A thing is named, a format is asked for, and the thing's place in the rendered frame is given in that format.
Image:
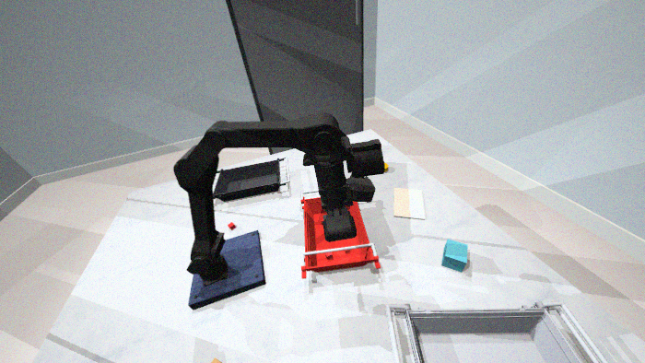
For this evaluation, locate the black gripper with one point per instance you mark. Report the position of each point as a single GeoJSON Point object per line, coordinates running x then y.
{"type": "Point", "coordinates": [338, 224]}

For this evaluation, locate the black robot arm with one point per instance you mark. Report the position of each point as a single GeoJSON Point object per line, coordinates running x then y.
{"type": "Point", "coordinates": [317, 135]}

